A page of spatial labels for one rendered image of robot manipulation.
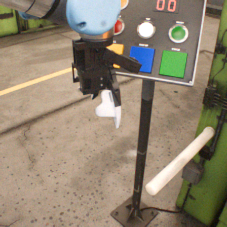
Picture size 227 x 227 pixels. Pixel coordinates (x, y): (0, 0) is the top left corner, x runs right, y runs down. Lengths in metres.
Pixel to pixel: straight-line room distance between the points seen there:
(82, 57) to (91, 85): 0.06
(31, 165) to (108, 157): 0.57
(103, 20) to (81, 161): 1.57
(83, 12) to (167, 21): 0.51
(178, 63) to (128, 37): 0.18
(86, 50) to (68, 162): 1.39
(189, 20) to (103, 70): 0.36
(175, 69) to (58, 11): 0.50
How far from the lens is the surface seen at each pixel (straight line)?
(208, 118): 1.14
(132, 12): 0.82
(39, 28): 5.25
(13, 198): 1.71
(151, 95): 0.96
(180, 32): 0.78
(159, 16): 0.80
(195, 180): 1.29
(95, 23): 0.32
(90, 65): 0.54
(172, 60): 0.76
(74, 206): 1.58
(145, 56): 0.77
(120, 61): 0.56
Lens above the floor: 1.29
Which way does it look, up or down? 34 degrees down
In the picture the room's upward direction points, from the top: straight up
